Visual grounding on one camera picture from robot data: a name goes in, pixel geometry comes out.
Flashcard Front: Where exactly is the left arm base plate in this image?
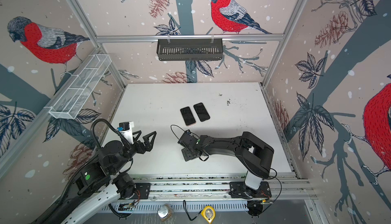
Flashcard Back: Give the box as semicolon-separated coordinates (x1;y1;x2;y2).
129;182;151;200

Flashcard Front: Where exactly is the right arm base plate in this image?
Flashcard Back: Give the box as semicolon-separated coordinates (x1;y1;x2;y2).
229;181;272;200

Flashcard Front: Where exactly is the silver round object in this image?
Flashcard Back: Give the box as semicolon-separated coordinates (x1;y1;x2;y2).
157;204;173;222

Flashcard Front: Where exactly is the black screen phone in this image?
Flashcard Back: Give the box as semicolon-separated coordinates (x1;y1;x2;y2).
180;107;196;126

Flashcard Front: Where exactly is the yellow tape measure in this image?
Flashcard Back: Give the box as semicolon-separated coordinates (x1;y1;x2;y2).
201;206;216;224

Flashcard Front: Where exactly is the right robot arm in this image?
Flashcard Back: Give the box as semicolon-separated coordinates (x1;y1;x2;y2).
178;130;275;199

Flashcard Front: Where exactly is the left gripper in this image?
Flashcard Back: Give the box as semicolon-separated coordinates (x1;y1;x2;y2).
111;129;157;174

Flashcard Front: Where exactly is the white mesh tray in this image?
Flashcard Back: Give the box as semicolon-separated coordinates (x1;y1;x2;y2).
49;54;112;119

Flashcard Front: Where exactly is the black wire basket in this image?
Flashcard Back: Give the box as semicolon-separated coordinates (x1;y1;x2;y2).
156;38;223;61

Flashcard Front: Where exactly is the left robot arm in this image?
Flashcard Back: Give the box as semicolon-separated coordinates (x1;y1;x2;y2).
33;118;157;224

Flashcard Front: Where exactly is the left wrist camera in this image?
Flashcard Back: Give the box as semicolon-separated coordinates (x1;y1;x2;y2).
118;121;134;145

